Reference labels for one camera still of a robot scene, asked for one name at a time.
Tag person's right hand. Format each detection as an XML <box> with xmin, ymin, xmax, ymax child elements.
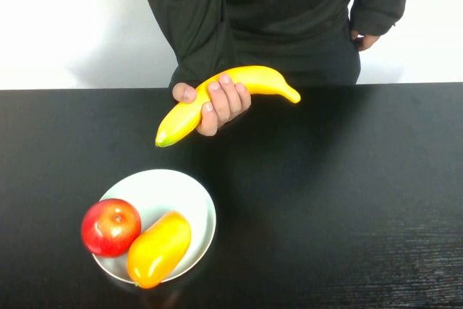
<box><xmin>171</xmin><ymin>73</ymin><xmax>252</xmax><ymax>137</ymax></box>

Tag person's left hand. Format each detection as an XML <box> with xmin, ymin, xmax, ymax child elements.
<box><xmin>350</xmin><ymin>29</ymin><xmax>382</xmax><ymax>52</ymax></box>

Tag yellow banana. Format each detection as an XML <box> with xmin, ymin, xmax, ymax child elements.
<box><xmin>154</xmin><ymin>64</ymin><xmax>302</xmax><ymax>148</ymax></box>

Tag person's right sleeved arm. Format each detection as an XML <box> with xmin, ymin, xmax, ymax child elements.
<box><xmin>134</xmin><ymin>0</ymin><xmax>237</xmax><ymax>90</ymax></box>

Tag black trousers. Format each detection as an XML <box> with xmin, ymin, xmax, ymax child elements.
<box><xmin>231</xmin><ymin>28</ymin><xmax>362</xmax><ymax>86</ymax></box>

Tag black sweatshirt torso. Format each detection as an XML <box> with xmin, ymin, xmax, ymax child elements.
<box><xmin>216</xmin><ymin>0</ymin><xmax>364</xmax><ymax>73</ymax></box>

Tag white round plate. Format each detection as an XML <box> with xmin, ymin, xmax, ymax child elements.
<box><xmin>90</xmin><ymin>169</ymin><xmax>218</xmax><ymax>285</ymax></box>

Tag orange yellow mango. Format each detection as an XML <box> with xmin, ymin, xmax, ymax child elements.
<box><xmin>126</xmin><ymin>210</ymin><xmax>192</xmax><ymax>290</ymax></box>

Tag red apple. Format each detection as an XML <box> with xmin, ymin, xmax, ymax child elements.
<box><xmin>80</xmin><ymin>198</ymin><xmax>143</xmax><ymax>259</ymax></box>

